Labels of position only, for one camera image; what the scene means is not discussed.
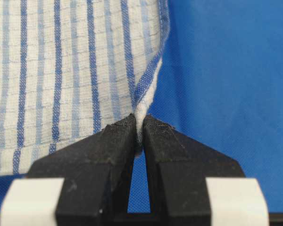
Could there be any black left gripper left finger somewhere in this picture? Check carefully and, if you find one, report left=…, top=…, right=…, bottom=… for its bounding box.
left=26, top=114, right=136, bottom=226

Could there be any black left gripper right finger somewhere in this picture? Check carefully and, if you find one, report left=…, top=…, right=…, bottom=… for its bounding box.
left=142, top=115, right=245, bottom=226

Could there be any blue striped white towel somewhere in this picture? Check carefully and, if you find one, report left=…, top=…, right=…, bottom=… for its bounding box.
left=0, top=0, right=170, bottom=176

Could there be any blue table cloth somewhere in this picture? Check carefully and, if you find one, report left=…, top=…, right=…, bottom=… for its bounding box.
left=0, top=0, right=283, bottom=212

